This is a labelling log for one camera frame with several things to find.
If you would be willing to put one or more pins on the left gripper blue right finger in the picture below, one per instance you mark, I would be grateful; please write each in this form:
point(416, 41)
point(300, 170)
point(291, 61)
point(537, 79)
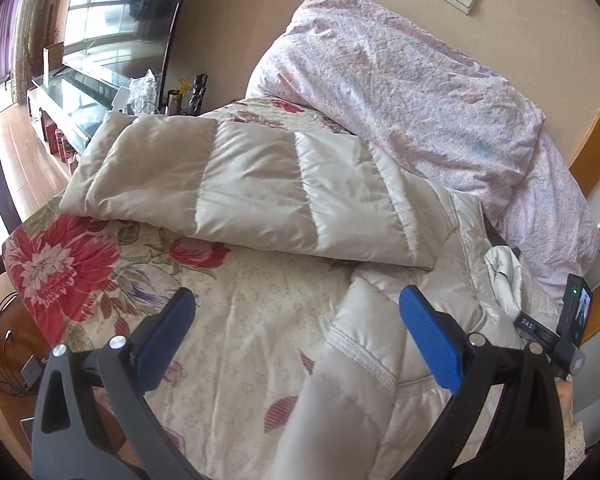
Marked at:
point(525, 439)

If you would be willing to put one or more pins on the person's right hand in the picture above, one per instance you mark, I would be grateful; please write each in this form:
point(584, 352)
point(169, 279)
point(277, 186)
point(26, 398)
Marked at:
point(565, 396)

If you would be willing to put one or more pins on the large flat screen television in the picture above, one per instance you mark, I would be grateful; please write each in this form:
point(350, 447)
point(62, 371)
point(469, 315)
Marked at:
point(116, 40)

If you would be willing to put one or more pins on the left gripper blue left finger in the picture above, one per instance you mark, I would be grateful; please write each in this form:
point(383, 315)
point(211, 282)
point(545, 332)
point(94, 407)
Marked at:
point(69, 440)

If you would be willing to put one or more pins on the beige puffer down jacket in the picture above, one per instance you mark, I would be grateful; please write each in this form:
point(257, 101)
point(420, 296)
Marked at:
point(297, 245)

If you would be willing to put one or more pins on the clear plastic bag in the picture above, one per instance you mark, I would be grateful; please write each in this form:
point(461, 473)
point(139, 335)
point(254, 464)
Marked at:
point(143, 98)

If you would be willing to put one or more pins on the glass top tv cabinet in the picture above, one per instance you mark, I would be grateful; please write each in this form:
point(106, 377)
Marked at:
point(66, 108)

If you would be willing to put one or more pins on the floral quilted bedspread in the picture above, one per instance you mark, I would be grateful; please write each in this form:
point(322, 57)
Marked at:
point(133, 310)

